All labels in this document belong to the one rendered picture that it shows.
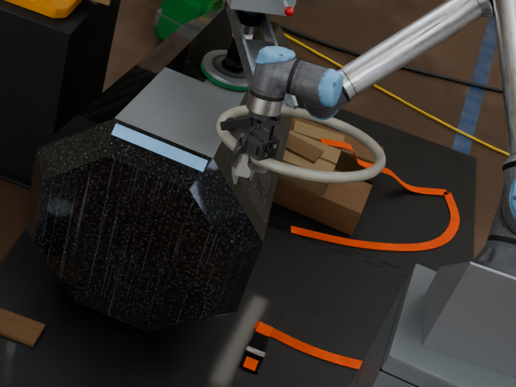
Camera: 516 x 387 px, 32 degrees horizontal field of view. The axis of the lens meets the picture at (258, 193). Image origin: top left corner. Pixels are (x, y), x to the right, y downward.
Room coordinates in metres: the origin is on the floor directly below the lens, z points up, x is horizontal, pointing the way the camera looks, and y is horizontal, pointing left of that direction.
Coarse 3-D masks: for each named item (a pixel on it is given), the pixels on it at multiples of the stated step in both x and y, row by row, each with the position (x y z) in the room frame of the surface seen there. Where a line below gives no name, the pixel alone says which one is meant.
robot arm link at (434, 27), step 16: (448, 0) 2.26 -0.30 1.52; (464, 0) 2.25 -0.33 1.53; (480, 0) 2.25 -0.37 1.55; (432, 16) 2.22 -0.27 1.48; (448, 16) 2.22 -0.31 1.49; (464, 16) 2.23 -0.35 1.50; (480, 16) 2.26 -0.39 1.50; (400, 32) 2.19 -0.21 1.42; (416, 32) 2.18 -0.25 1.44; (432, 32) 2.19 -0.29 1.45; (448, 32) 2.21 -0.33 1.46; (384, 48) 2.14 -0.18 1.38; (400, 48) 2.15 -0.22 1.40; (416, 48) 2.16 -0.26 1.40; (352, 64) 2.11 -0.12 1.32; (368, 64) 2.11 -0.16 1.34; (384, 64) 2.12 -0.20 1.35; (400, 64) 2.14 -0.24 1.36; (352, 80) 2.08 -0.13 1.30; (368, 80) 2.09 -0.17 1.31; (352, 96) 2.07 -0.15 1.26; (320, 112) 2.01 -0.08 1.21; (336, 112) 2.08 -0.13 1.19
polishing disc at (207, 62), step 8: (208, 56) 2.74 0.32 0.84; (216, 56) 2.76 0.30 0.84; (224, 56) 2.78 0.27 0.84; (208, 64) 2.69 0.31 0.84; (216, 64) 2.71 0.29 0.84; (208, 72) 2.65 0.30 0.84; (216, 72) 2.66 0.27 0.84; (224, 72) 2.68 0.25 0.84; (232, 72) 2.69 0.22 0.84; (224, 80) 2.63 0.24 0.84; (232, 80) 2.64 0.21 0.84; (240, 80) 2.66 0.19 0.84
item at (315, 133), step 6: (294, 126) 3.62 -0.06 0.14; (300, 126) 3.64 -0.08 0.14; (306, 126) 3.66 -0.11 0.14; (312, 126) 3.68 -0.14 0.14; (300, 132) 3.59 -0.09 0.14; (306, 132) 3.61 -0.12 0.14; (312, 132) 3.62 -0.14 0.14; (318, 132) 3.64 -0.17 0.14; (324, 132) 3.66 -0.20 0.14; (330, 132) 3.68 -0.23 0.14; (312, 138) 3.58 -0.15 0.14; (318, 138) 3.59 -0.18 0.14; (324, 138) 3.61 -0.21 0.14; (330, 138) 3.63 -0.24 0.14; (336, 138) 3.65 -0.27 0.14; (342, 138) 3.66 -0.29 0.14
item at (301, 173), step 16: (224, 112) 2.18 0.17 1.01; (240, 112) 2.23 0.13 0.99; (288, 112) 2.34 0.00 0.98; (304, 112) 2.36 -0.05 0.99; (336, 128) 2.34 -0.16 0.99; (352, 128) 2.32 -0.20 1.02; (368, 144) 2.24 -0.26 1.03; (256, 160) 1.92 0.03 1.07; (272, 160) 1.92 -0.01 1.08; (384, 160) 2.13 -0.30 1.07; (304, 176) 1.91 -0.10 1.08; (320, 176) 1.92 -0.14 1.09; (336, 176) 1.94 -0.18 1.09; (352, 176) 1.97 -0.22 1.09; (368, 176) 2.01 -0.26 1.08
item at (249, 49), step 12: (228, 12) 2.73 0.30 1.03; (240, 24) 2.64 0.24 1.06; (264, 24) 2.72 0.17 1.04; (240, 36) 2.58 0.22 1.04; (264, 36) 2.69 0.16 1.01; (240, 48) 2.55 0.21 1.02; (252, 48) 2.60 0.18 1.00; (240, 60) 2.53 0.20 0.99; (252, 60) 2.55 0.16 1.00; (252, 72) 2.42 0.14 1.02; (288, 96) 2.41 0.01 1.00
